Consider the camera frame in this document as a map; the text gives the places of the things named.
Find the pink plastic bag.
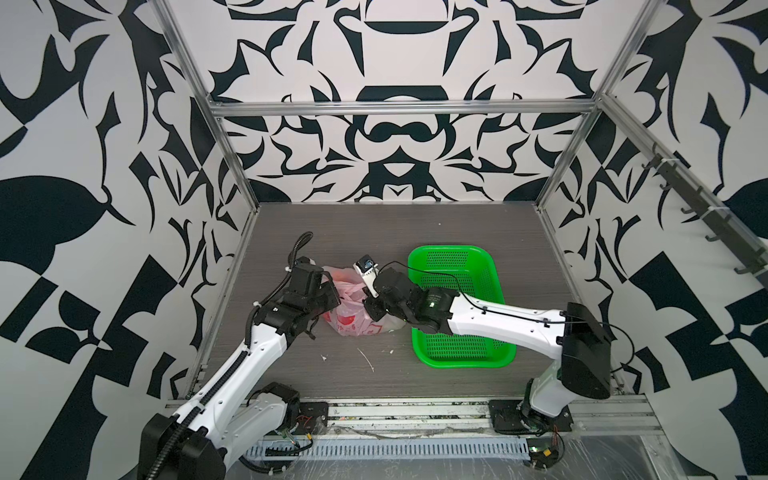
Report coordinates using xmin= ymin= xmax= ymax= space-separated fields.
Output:
xmin=322 ymin=266 xmax=406 ymax=337

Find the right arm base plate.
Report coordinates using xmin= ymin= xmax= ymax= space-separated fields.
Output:
xmin=488 ymin=400 xmax=573 ymax=436

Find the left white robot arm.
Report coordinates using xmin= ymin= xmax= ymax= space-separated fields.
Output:
xmin=137 ymin=231 xmax=340 ymax=479

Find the white slotted cable duct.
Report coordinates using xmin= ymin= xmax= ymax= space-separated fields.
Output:
xmin=244 ymin=437 xmax=530 ymax=461

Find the small circuit board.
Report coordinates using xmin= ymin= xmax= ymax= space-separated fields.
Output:
xmin=524 ymin=435 xmax=565 ymax=471

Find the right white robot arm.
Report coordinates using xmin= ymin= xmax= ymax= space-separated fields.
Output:
xmin=356 ymin=265 xmax=613 ymax=418

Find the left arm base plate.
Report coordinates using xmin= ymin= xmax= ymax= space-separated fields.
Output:
xmin=278 ymin=401 xmax=329 ymax=436

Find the black wall hook rack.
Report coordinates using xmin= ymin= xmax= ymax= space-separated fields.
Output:
xmin=643 ymin=142 xmax=767 ymax=290

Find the green plastic basket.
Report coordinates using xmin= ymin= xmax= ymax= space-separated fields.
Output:
xmin=407 ymin=244 xmax=518 ymax=369

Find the aluminium frame rail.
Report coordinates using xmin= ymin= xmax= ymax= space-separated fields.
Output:
xmin=209 ymin=99 xmax=596 ymax=117

